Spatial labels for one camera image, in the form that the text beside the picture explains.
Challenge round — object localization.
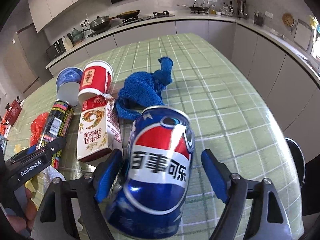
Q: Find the red plastic bag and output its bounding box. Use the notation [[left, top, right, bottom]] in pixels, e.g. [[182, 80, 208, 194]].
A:
[[29, 112, 49, 146]]

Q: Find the blue Pepsi can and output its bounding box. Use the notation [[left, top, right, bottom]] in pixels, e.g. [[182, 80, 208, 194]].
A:
[[105, 106, 195, 239]]

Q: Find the blue knitted cloth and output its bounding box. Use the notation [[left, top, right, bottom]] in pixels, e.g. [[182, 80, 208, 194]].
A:
[[116, 56, 174, 120]]

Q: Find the person's left hand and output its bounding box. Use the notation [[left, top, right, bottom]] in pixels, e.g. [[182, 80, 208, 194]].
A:
[[6, 188, 37, 232]]

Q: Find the black yellow tall can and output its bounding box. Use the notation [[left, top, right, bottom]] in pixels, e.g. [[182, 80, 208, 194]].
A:
[[35, 99, 75, 170]]

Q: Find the red white milk carton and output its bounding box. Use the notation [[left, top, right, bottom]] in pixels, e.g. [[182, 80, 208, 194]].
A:
[[76, 94, 123, 163]]

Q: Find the red enamel pot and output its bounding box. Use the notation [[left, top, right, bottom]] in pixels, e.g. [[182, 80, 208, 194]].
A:
[[3, 95, 22, 126]]

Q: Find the green checkered tablecloth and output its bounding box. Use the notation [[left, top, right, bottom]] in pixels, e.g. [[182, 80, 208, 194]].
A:
[[4, 32, 305, 240]]

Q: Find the blue white paper cup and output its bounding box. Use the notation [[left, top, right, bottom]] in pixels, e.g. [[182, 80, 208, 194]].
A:
[[56, 67, 83, 107]]

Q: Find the red paper cup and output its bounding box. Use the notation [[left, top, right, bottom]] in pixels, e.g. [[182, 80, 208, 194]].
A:
[[78, 60, 114, 105]]

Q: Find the beige refrigerator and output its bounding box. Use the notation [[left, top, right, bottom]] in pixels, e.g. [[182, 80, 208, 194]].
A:
[[3, 24, 53, 98]]

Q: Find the black microwave oven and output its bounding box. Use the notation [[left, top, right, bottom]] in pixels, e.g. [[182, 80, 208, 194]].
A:
[[46, 38, 66, 61]]

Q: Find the white kettle jug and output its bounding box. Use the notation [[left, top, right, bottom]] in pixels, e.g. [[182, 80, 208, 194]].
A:
[[62, 35, 73, 51]]

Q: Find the green ceramic teapot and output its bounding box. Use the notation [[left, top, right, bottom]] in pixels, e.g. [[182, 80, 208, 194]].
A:
[[72, 28, 84, 44]]

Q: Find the lidded grey wok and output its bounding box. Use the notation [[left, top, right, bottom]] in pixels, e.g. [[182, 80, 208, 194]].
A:
[[80, 16, 118, 31]]

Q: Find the black frying pan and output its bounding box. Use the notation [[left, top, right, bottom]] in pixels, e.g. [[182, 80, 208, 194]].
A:
[[110, 10, 140, 20]]

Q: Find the black utensil holder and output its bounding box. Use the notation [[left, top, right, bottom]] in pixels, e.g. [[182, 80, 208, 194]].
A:
[[254, 11, 264, 27]]

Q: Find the white cutting board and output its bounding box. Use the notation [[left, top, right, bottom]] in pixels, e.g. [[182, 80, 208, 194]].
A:
[[294, 19, 312, 51]]

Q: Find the black pan by sink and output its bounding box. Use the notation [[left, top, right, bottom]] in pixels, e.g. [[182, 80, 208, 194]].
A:
[[177, 4, 209, 13]]

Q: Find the black gas stove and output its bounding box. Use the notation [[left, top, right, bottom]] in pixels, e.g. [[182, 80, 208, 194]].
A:
[[118, 11, 174, 28]]

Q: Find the round woven trivet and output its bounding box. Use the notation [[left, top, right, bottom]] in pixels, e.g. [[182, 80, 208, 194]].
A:
[[282, 12, 295, 28]]

